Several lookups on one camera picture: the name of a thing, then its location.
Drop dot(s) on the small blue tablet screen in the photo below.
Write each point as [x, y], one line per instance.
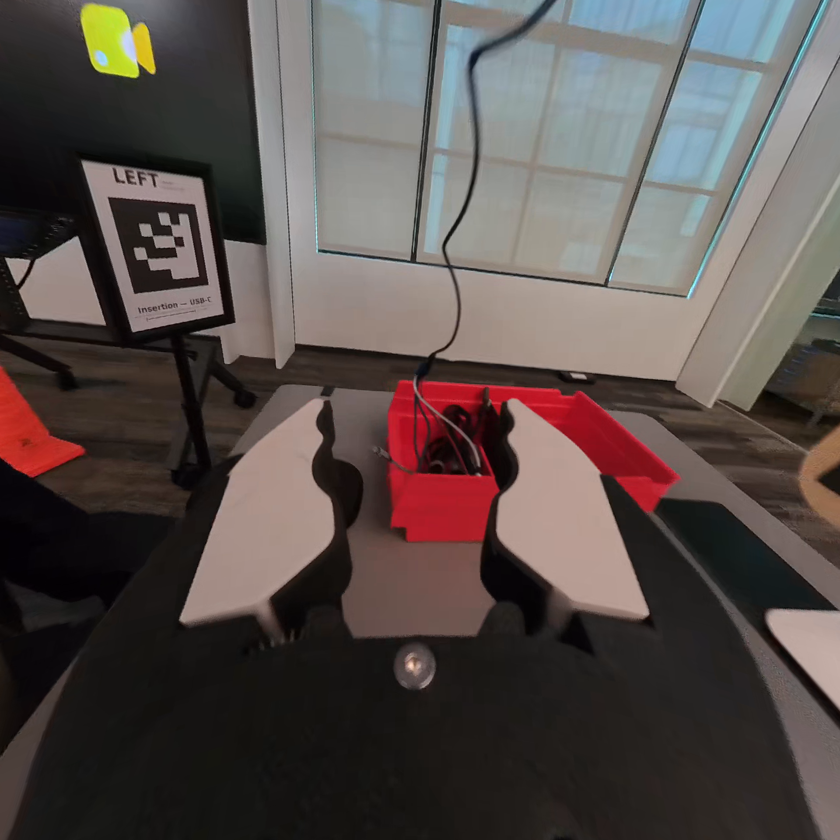
[16, 233]

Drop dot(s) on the black display screen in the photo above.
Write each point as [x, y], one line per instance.
[164, 98]

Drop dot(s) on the red plastic bin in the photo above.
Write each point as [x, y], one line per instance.
[446, 505]

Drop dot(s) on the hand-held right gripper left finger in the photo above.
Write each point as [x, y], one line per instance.
[262, 525]

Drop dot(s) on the black marker board stand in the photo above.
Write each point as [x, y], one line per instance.
[193, 407]

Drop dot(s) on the wooden-edged sign stand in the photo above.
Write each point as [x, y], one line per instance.
[810, 649]

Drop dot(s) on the small black floor box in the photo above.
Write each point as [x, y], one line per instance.
[577, 377]

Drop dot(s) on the orange reflective cone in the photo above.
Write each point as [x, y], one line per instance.
[33, 439]

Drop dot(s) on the large paned window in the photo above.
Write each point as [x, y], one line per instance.
[525, 131]

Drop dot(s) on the white marker board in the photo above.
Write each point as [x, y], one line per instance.
[164, 249]

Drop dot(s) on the dark green desk mat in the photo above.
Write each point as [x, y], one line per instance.
[741, 558]

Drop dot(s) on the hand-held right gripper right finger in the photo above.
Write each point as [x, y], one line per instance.
[564, 525]

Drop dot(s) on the black metal screen stand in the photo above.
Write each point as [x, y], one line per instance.
[26, 328]

